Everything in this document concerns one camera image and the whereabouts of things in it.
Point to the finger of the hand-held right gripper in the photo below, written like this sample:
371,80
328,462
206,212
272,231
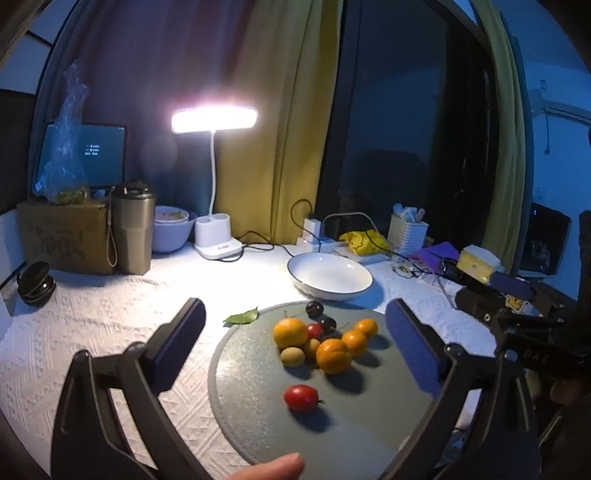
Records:
510,284
475,304

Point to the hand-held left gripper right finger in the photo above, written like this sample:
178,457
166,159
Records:
415,350

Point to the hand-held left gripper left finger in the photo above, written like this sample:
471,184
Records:
180,350

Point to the small orange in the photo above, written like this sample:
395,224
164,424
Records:
355,342
367,327

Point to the large orange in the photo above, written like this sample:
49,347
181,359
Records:
290,332
333,355

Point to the small yellow-green fruit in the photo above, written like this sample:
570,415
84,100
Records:
311,347
292,356

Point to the white bowl with dark rim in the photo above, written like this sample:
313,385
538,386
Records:
328,274

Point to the person's right hand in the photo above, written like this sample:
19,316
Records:
567,393

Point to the person's left hand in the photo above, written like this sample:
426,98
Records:
272,468

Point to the yellow duck print packet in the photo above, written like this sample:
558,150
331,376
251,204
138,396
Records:
516,303

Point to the yellow box with white lid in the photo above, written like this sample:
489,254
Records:
475,265

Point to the black framed screen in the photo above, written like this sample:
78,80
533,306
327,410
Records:
545,240

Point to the purple notebook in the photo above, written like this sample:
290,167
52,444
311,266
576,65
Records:
436,256

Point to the green leaf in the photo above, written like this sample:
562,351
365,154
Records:
240,317

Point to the small round trinket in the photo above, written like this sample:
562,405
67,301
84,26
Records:
402,270

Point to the white textured tablecloth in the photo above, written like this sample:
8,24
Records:
115,300

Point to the round grey board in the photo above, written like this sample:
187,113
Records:
258,392

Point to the dark cherry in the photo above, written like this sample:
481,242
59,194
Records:
314,308
328,323

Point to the white woven basket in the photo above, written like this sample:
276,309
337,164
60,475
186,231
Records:
406,236

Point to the small red cherry tomato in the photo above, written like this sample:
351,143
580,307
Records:
315,330

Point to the lilac bowl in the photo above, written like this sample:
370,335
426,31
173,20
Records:
171,240

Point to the white items in basket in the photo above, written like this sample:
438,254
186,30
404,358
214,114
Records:
408,213

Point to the white desk lamp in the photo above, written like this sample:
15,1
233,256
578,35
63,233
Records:
217,242

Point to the yellow snack bag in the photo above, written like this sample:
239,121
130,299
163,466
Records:
362,242

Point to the patterned plate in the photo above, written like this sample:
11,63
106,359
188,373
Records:
171,214

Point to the white power strip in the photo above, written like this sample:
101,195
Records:
325,245

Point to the yellow curtain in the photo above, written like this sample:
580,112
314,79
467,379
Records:
277,138
503,138

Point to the black round case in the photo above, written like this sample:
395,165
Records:
36,284

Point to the white charger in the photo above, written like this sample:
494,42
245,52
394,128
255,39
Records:
310,227

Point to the cardboard box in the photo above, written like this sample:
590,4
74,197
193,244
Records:
64,235

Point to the dark glass window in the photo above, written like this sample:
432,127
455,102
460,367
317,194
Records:
392,115

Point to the clear plastic bag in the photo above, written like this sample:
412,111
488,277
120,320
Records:
64,138

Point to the dark curtain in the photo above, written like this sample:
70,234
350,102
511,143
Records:
138,69

